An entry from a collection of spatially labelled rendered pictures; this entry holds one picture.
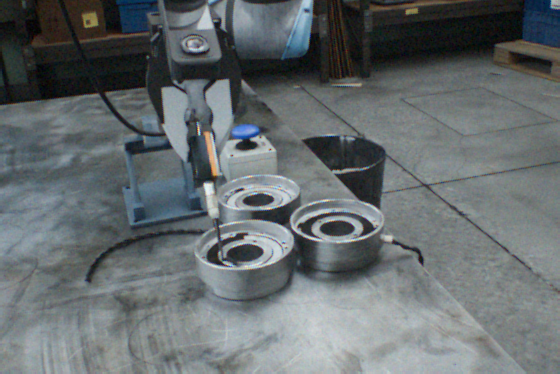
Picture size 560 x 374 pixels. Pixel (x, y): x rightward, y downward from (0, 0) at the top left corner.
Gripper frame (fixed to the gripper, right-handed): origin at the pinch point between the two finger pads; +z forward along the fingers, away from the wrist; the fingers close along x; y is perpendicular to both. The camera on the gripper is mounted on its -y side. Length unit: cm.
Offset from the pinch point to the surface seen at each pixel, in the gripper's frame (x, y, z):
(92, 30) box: 15, 345, 62
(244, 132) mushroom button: -8.7, 19.3, 6.6
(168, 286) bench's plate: 5.7, -5.7, 12.4
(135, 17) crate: -11, 348, 57
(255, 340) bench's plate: -0.9, -17.7, 11.8
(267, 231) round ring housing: -6.0, -3.0, 9.6
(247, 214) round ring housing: -4.7, 1.1, 9.4
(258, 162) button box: -10.0, 17.2, 10.6
